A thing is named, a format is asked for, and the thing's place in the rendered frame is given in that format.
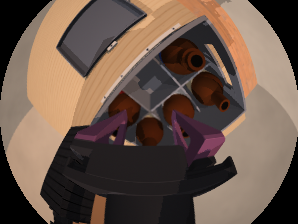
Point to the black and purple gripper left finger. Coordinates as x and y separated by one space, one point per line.
101 131

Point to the dark grey divided crate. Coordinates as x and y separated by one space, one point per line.
152 85

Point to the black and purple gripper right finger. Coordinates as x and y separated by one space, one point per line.
205 141

